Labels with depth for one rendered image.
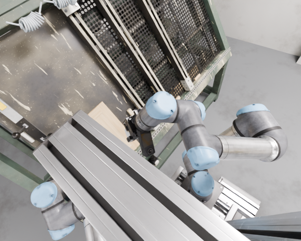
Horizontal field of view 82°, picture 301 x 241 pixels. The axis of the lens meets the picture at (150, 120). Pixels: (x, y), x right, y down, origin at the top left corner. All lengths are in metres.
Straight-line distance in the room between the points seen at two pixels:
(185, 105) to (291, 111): 2.61
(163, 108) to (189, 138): 0.11
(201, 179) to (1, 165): 1.10
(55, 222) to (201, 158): 0.53
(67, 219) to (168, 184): 0.56
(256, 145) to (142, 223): 0.51
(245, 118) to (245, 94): 2.21
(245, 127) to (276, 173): 1.77
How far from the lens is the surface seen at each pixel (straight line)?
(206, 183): 0.99
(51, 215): 0.74
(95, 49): 1.26
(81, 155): 0.25
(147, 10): 1.53
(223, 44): 2.19
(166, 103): 0.47
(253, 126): 0.80
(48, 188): 0.71
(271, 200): 2.45
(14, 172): 1.30
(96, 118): 1.31
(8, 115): 1.23
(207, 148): 0.47
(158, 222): 0.20
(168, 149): 2.21
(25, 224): 2.95
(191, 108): 0.53
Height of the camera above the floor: 2.23
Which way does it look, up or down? 57 degrees down
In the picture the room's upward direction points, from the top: 17 degrees counter-clockwise
